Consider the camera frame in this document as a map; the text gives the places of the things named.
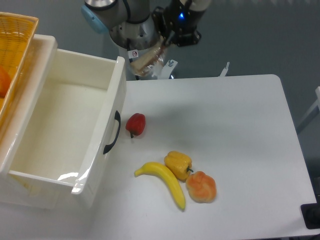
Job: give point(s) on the open upper white drawer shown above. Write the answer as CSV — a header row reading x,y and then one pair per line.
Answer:
x,y
72,122

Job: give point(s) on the yellow banana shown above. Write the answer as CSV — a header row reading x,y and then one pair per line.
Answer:
x,y
161,171

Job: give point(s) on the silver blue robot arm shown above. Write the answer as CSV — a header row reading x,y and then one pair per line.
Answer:
x,y
103,15

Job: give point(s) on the black drawer handle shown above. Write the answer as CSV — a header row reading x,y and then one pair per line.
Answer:
x,y
115,131

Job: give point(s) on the white drawer cabinet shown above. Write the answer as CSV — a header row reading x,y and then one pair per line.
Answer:
x,y
13,191

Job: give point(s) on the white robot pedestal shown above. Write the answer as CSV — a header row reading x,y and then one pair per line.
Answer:
x,y
132,41

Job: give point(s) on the toast slice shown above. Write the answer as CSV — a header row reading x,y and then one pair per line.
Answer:
x,y
151,62

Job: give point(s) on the black device at table edge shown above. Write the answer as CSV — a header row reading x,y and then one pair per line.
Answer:
x,y
311,215

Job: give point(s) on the red bell pepper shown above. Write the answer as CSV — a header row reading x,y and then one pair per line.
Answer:
x,y
136,124

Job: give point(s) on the white metal base bracket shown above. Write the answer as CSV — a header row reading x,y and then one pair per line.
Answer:
x,y
168,71

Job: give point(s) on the white frame at right edge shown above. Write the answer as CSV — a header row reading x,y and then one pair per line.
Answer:
x,y
310,114

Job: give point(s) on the yellow woven basket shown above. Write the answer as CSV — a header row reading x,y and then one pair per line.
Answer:
x,y
16,34

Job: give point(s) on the yellow bell pepper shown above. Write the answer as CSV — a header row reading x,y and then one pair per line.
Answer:
x,y
180,164

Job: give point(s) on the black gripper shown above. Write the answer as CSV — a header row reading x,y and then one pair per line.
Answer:
x,y
177,23

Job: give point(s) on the orange fruit in basket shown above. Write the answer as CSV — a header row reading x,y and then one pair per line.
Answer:
x,y
5,82

